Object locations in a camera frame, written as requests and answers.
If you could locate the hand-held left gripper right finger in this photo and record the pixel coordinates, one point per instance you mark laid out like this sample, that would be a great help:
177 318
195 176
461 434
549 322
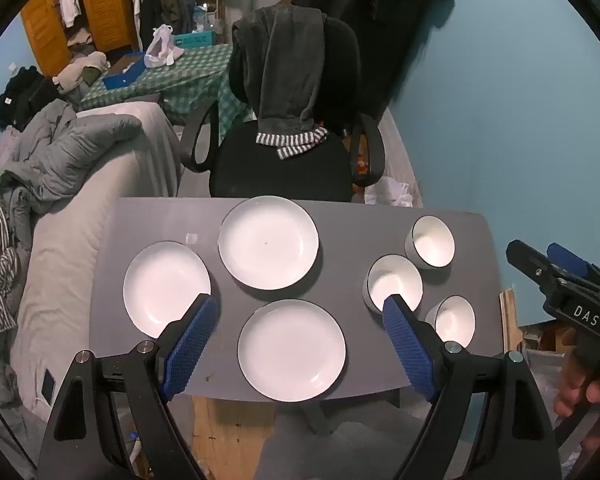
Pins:
409 352

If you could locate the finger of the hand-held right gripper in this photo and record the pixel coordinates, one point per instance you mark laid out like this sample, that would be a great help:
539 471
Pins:
570 259
530 260

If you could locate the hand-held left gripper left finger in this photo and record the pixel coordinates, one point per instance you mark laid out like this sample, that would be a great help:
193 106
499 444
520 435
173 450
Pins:
190 347

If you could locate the white bowl with dark rim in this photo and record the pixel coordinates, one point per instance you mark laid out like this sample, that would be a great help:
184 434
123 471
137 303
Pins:
397 280
432 242
452 322

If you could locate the white plate with dark rim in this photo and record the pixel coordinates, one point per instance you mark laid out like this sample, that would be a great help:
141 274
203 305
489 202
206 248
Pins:
291 350
269 242
160 285

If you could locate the person's right hand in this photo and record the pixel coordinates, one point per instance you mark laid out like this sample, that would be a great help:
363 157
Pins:
572 385

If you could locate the light wooden board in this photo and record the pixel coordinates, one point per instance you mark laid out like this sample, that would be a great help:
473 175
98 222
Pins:
509 320

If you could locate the black phone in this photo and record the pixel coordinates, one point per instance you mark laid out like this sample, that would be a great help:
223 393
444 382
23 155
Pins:
47 384

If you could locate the white crumpled cloth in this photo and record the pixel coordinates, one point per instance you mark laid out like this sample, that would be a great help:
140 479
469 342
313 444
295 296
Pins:
395 192

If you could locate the orange snack bags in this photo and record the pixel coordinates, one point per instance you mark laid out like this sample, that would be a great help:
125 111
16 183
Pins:
362 162

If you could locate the black office chair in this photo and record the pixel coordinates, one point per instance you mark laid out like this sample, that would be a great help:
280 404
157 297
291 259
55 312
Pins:
280 175

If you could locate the striped grey cloth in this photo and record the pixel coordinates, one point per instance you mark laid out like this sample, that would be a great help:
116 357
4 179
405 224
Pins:
0 270

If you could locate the grey puffer jacket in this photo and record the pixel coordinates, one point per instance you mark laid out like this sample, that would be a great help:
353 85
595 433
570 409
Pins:
65 150

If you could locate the green checked tablecloth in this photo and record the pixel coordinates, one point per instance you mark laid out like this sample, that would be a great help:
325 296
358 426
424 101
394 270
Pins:
180 77

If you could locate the flat blue box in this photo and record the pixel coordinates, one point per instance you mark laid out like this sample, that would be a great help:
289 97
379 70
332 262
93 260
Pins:
122 72

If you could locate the black hanging jacket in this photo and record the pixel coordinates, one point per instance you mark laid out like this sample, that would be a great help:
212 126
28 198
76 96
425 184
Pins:
380 10

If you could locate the beige clothes pile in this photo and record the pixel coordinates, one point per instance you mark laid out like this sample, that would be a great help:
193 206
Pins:
82 70

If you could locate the white plastic bag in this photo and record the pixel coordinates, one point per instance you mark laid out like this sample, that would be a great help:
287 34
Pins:
161 47

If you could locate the dark grey striped-cuff garment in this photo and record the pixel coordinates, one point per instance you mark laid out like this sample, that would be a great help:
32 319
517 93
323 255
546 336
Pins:
285 60

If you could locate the black clothes pile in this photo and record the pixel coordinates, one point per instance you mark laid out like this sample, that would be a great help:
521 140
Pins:
20 95

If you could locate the teal box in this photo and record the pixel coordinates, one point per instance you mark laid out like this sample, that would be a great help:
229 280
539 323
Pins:
195 39

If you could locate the orange wardrobe door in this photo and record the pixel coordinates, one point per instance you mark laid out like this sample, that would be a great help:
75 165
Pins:
47 30
107 5

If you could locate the dark hanging clothes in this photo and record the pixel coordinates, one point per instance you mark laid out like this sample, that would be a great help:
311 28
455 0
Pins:
165 0

